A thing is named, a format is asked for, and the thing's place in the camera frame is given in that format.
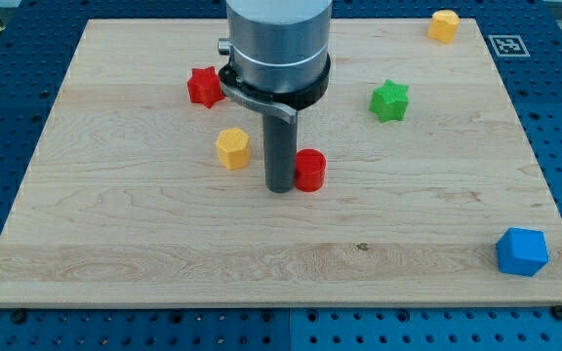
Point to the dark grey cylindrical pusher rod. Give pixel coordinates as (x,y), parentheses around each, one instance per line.
(280,151)

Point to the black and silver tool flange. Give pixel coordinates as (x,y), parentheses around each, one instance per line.
(284,106)

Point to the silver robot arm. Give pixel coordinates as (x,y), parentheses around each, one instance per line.
(278,65)

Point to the blue cube block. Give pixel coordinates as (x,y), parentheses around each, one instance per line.
(522,251)

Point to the red cylinder block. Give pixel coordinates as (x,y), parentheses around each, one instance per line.
(310,170)

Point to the yellow hexagon block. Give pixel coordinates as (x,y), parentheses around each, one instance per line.
(233,148)

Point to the red star block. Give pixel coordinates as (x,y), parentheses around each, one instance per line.
(204,86)

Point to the green star block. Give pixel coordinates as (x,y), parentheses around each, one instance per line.
(390,101)

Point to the wooden board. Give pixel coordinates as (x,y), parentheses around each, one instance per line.
(125,203)

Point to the yellow heart block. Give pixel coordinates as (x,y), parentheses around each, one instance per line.
(443,26)

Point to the white fiducial marker tag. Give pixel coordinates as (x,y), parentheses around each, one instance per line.
(508,46)

